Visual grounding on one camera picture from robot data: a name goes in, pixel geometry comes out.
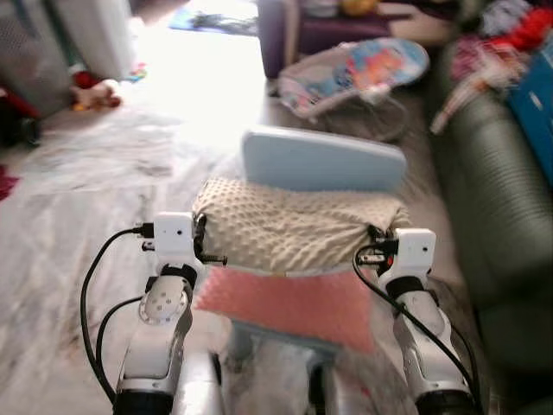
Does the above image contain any beige dotted pillow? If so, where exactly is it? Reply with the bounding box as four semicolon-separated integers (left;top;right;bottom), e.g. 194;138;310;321
192;177;414;278

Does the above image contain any pink dotted pillow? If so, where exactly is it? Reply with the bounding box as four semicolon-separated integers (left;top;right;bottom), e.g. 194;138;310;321
192;266;381;354

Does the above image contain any green leather sofa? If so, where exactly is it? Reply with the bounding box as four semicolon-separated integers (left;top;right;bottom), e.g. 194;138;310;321
428;39;553;415

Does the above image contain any silver left robot leg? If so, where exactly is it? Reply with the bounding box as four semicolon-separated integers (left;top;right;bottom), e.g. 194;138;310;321
168;350;227;415

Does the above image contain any colourful baby bouncer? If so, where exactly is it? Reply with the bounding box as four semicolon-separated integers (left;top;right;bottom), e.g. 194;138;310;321
276;37;430;144

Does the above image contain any beige and red plush toy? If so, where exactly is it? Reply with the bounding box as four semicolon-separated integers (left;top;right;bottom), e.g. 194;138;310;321
69;71;124;112

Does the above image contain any small colourful toy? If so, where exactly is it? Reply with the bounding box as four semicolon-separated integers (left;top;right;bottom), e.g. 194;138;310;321
125;62;148;83

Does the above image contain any pink patterned cloth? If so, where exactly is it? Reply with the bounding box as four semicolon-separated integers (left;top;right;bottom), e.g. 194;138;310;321
430;35;519;135

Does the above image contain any blue storage box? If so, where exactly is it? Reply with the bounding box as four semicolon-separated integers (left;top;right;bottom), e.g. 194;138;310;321
505;48;553;182

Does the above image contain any purple armchair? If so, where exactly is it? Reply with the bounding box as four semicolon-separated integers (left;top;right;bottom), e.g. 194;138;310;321
257;0;459;79

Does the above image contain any yellow plush toy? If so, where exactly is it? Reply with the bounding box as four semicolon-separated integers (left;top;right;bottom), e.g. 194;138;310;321
340;0;381;16

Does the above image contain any grey mesh playpen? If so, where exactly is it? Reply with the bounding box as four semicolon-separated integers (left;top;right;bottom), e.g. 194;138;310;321
0;0;72;118

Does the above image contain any red garment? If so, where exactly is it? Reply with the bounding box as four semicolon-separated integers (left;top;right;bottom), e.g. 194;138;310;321
501;7;553;53

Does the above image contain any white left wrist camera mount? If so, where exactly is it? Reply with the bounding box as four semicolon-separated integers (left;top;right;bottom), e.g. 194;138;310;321
151;212;198;269

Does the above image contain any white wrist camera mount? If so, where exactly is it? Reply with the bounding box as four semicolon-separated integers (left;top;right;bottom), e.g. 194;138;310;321
151;212;198;269
391;228;437;282

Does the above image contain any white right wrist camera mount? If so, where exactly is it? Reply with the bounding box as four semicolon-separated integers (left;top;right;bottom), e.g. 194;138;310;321
391;228;437;282

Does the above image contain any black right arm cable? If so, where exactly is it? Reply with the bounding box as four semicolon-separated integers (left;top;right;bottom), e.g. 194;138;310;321
352;245;483;412

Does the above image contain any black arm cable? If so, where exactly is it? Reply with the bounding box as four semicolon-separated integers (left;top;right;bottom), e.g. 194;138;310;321
352;245;483;412
94;296;146;394
79;223;156;403

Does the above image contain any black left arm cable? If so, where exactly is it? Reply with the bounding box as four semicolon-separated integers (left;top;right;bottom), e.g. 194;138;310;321
94;296;146;394
79;223;156;403

